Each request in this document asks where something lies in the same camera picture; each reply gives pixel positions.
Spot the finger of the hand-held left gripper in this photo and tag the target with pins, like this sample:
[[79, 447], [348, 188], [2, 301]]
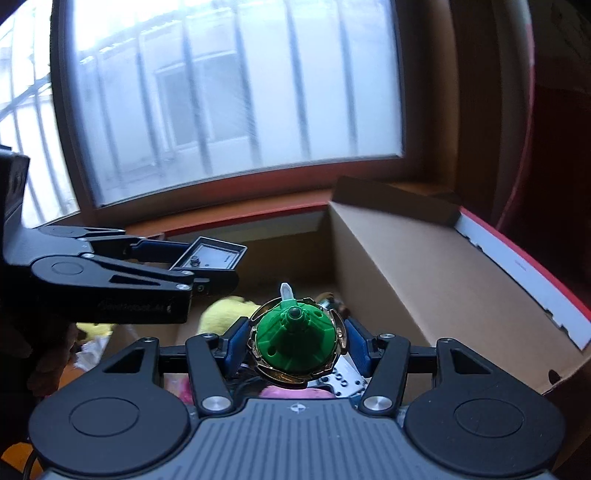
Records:
[[157, 250], [115, 286]]

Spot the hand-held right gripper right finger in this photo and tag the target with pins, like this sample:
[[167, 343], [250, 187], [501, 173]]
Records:
[[358, 348]]

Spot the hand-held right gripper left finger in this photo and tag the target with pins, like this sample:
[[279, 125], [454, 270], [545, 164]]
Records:
[[238, 344]]

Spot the green spinning top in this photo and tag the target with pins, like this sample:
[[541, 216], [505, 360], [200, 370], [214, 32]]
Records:
[[291, 339]]

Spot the red cardboard box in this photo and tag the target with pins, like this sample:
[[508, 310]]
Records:
[[438, 295]]

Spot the person's left hand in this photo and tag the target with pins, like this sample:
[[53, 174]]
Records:
[[51, 360]]

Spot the silver metal toy piece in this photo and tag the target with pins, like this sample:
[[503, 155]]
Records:
[[339, 378]]

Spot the yellow chick plush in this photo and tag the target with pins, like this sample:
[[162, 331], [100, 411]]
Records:
[[221, 311]]

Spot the wooden window sill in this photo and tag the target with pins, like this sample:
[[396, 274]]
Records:
[[207, 214]]

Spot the window with metal bars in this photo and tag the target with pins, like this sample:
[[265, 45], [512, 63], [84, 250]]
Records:
[[231, 92]]

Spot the red curtain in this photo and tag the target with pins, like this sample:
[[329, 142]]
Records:
[[554, 138]]

